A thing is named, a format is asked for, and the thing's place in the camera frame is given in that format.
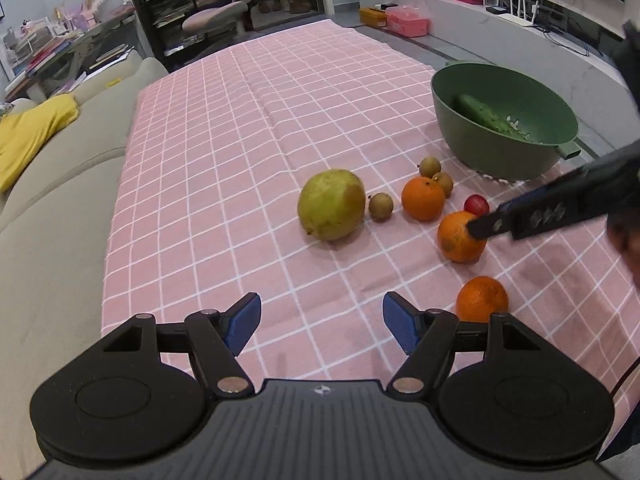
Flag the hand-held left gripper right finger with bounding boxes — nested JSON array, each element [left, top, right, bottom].
[[382, 291, 544, 395]]

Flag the orange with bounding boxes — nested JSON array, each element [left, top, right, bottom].
[[455, 276, 510, 324], [437, 211, 488, 264], [401, 176, 446, 222]]

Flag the pink checked tablecloth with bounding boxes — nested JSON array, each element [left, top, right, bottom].
[[100, 19, 640, 382]]

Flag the pink plastic box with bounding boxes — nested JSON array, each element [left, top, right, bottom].
[[386, 4, 431, 38]]

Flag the black cable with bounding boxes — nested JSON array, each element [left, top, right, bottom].
[[542, 25, 607, 57]]

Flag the white router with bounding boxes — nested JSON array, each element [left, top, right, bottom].
[[499, 0, 542, 24]]

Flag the yellow box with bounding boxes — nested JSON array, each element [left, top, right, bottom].
[[359, 6, 389, 28]]

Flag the green plastic bowl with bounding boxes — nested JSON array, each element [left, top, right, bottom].
[[430, 61, 582, 183]]

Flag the white marble tv bench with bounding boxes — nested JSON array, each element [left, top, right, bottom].
[[357, 0, 640, 121]]

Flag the small red plum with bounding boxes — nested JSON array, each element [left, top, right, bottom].
[[463, 194, 490, 217]]

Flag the person's right hand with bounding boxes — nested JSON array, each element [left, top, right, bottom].
[[606, 204, 640, 292]]

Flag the pink office chair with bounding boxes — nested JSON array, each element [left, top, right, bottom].
[[181, 0, 252, 41]]

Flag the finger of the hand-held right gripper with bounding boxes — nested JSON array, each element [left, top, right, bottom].
[[466, 140, 640, 241]]

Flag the yellow pillow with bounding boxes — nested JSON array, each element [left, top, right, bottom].
[[0, 94, 81, 194]]

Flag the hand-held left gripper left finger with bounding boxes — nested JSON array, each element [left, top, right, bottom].
[[101, 292, 263, 396]]

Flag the black glass cabinet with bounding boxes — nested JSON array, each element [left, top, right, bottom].
[[119, 0, 323, 57]]

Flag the beige sofa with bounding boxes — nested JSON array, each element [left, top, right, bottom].
[[0, 50, 171, 480]]

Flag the green cucumber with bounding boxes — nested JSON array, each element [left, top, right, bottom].
[[452, 93, 532, 139]]

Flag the cluttered grey desk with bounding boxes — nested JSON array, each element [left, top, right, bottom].
[[0, 2, 138, 102]]

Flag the large yellow-green pear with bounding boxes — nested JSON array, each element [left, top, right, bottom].
[[297, 168, 367, 242]]

